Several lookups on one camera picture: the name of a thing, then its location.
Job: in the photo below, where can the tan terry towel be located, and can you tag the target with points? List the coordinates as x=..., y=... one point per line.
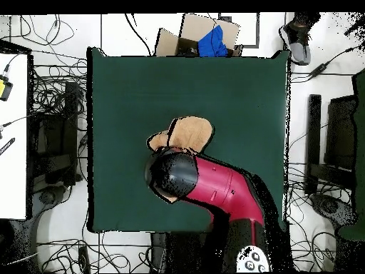
x=191, y=131

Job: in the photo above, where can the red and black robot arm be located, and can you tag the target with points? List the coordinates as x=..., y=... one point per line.
x=219, y=185

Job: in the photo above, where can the dark green table cloth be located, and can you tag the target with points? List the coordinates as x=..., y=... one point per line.
x=228, y=100

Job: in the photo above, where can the blue cloth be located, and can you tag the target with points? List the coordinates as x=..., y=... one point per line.
x=212, y=44

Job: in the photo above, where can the black chair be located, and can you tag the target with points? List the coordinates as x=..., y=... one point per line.
x=313, y=128
x=70, y=114

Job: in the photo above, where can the open cardboard box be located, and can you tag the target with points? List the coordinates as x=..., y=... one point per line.
x=196, y=27

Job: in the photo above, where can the person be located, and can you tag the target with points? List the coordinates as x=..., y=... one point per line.
x=299, y=51

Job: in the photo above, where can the black power adapter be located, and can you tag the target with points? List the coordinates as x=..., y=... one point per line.
x=318, y=70

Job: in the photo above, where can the white desk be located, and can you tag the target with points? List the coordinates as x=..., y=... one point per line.
x=14, y=171

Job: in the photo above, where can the black striped bar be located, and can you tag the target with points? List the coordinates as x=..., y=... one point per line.
x=7, y=146

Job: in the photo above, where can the yellow and black device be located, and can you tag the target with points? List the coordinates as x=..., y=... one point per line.
x=7, y=90

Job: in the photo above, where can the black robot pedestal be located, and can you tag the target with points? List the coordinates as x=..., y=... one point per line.
x=158, y=251

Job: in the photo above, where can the black square frame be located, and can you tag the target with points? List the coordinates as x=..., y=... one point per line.
x=258, y=28

